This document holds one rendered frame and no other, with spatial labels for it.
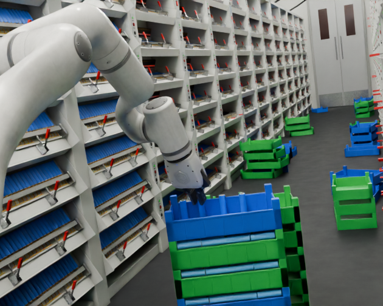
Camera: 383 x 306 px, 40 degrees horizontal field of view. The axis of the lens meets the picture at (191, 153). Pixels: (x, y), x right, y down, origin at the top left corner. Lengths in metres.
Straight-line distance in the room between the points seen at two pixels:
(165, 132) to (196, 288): 0.42
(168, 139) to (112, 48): 0.31
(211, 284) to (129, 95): 0.55
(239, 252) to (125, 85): 0.52
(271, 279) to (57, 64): 0.80
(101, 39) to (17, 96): 0.29
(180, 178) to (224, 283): 0.30
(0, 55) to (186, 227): 0.63
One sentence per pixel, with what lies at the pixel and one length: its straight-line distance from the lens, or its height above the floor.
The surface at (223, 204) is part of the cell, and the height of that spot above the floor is 0.52.
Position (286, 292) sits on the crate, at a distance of 1.45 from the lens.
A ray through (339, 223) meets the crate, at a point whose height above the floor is 0.04.
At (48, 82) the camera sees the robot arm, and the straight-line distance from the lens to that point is 0.98.
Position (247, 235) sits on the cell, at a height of 0.47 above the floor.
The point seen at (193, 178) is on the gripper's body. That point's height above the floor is 0.62.
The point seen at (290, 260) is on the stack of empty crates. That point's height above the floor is 0.28.
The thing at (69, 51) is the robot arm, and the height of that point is 0.97.
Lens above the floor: 0.89
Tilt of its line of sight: 8 degrees down
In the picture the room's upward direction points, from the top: 8 degrees counter-clockwise
